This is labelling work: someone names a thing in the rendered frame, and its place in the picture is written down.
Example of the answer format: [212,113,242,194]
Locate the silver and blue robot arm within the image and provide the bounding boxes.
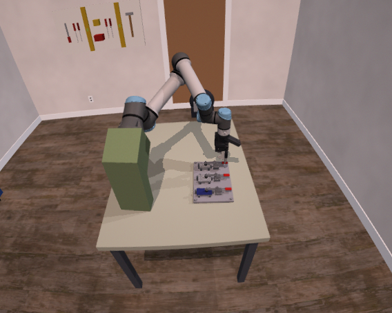
[118,52,231,136]

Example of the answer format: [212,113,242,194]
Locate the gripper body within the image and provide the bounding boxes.
[215,132,230,152]

